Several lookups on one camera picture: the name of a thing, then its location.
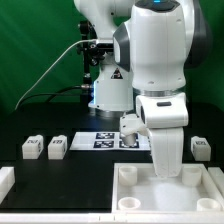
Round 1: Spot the white front obstacle bar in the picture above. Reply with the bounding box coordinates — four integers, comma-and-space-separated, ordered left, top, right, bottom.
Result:
0, 212, 224, 224

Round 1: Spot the white right obstacle bar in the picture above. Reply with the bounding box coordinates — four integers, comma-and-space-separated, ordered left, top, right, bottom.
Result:
208, 167, 224, 197

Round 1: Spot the white left obstacle bar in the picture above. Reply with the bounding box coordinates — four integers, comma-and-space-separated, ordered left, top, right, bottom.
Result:
0, 167, 15, 204

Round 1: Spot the white square tabletop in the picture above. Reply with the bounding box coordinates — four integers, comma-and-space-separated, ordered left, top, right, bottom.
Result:
112, 163, 224, 213

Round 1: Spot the black camera stand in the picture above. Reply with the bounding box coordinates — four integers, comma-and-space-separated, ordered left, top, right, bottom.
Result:
76, 20, 114, 88

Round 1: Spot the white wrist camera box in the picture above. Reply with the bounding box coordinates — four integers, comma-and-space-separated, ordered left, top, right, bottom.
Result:
119, 114, 148, 146

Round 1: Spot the black cable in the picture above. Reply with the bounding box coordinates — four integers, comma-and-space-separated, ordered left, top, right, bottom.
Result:
19, 85, 94, 106

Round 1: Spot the paper sheet with markers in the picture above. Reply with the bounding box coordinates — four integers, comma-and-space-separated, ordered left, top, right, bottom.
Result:
70, 132, 150, 151

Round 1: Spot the grey cable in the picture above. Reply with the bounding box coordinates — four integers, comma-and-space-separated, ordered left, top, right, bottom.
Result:
14, 39, 98, 111

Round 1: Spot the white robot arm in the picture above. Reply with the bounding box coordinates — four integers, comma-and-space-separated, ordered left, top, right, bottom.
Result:
74, 0, 211, 177

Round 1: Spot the white obstacle bar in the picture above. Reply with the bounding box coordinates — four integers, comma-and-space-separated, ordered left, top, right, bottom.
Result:
0, 167, 15, 204
0, 212, 224, 224
208, 167, 224, 197

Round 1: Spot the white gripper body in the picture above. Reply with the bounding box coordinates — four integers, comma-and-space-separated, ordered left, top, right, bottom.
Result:
136, 93, 188, 177

